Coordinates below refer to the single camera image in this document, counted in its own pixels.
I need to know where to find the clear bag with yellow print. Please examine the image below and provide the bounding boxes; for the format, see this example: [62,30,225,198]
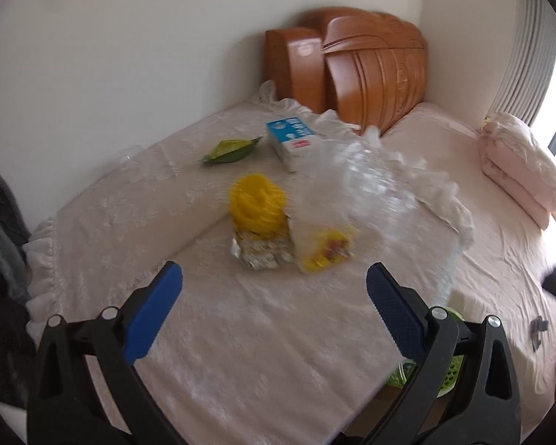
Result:
[287,138,451,274]

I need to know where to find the silver foil snack wrapper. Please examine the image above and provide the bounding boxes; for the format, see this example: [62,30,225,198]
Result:
[231,232,294,270]

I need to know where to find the yellow plastic cup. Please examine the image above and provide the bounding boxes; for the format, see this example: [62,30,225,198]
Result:
[229,174,288,238]

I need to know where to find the green snack wrapper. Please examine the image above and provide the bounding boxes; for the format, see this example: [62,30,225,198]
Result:
[202,137,262,165]

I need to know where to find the blue white carton box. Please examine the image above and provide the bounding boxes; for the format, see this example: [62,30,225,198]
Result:
[266,116,320,172]

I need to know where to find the clear plastic lid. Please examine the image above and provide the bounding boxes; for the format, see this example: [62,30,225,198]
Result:
[102,145,143,177]

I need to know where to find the small grey clip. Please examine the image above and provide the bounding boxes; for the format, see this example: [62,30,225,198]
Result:
[529,316,549,350]

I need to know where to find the pink bed sheet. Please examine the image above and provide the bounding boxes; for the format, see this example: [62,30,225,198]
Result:
[383,102,556,435]

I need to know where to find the grey brown hanging clothes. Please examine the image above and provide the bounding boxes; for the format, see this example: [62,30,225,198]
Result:
[0,174,36,409]

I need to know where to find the green plastic waste basket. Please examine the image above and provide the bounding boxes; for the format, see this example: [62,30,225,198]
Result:
[385,316,464,398]

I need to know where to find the white lace table cover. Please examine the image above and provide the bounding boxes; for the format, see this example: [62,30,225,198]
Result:
[25,83,474,444]

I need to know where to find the grey vertical blinds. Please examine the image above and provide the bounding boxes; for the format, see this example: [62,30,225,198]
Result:
[490,0,556,125]

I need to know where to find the carved wooden headboard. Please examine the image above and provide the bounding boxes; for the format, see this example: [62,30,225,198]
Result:
[264,7,428,133]

